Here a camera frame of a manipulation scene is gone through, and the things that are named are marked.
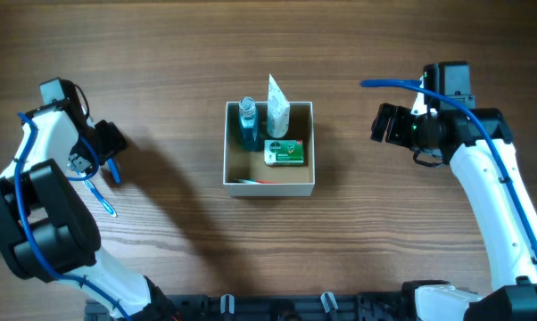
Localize left blue cable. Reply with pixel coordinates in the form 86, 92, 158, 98
12, 111, 134, 321

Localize blue disposable razor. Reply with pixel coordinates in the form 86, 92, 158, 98
107, 158, 121, 184

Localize teal Colgate toothpaste tube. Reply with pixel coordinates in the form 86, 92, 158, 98
234, 178, 279, 185

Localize white cardboard box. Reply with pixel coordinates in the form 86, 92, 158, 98
223, 102, 316, 198

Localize blue mouthwash bottle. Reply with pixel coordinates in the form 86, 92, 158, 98
238, 96, 261, 152

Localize white lotion tube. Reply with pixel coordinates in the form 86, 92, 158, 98
267, 75, 290, 138

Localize right blue cable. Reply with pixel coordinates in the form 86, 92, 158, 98
359, 77, 537, 300

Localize green Dettol soap box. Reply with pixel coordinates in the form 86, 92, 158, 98
263, 139, 305, 166

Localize blue cable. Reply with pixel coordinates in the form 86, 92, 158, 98
12, 111, 134, 321
359, 77, 537, 300

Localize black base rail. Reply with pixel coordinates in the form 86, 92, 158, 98
84, 292, 430, 321

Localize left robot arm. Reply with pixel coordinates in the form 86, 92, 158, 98
0, 78, 178, 320

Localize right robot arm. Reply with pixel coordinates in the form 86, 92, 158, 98
360, 62, 537, 320

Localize blue white toothbrush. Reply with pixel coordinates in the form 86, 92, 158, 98
83, 179, 118, 218

